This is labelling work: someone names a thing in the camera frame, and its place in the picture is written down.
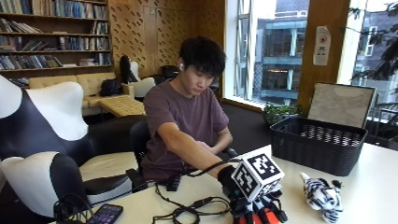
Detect orange object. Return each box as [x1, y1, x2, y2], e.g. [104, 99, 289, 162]
[238, 207, 284, 224]

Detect white cube with black markers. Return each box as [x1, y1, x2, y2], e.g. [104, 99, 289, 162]
[231, 152, 287, 203]

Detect white tiger plush toy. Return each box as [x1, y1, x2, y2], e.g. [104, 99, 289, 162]
[299, 172, 345, 224]

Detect black adapter box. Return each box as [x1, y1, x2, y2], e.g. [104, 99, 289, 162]
[166, 174, 183, 192]

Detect black plastic basket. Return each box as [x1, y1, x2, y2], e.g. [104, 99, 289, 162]
[269, 116, 371, 177]

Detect green potted plant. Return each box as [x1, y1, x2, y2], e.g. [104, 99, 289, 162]
[261, 103, 304, 126]

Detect the person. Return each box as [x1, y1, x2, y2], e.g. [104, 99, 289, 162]
[140, 35, 291, 224]

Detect black office chair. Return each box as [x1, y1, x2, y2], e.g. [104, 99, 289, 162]
[126, 119, 240, 191]

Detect black smartphone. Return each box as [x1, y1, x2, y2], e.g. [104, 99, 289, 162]
[86, 203, 124, 224]

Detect grey basket lid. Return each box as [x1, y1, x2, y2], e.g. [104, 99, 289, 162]
[307, 82, 379, 129]

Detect beige tufted ottoman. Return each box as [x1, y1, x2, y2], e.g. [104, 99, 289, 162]
[98, 95, 147, 119]

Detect black and white lounge chair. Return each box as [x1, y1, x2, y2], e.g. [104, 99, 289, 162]
[119, 55, 158, 99]
[0, 74, 148, 162]
[0, 151, 142, 219]

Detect black bag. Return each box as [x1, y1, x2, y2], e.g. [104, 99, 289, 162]
[162, 64, 180, 80]

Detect black backpack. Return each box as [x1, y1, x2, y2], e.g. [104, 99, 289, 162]
[99, 77, 124, 97]

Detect beige tufted sofa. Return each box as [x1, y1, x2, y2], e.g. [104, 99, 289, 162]
[29, 72, 136, 118]

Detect tree branches outside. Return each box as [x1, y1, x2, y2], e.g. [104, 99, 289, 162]
[348, 0, 398, 82]

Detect row of books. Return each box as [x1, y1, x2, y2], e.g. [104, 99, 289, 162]
[0, 35, 112, 52]
[0, 18, 111, 35]
[0, 0, 110, 20]
[0, 52, 112, 71]

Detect wooden bookshelf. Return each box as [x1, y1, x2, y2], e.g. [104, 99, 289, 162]
[0, 0, 115, 89]

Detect black cable bundle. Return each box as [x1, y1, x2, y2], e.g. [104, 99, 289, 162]
[151, 183, 232, 224]

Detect black glove cable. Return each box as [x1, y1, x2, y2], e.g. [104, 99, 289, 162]
[180, 158, 243, 178]

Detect black looped cable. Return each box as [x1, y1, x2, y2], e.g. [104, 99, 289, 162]
[52, 193, 95, 224]

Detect white wall sign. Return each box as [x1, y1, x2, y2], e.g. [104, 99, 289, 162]
[313, 25, 332, 66]

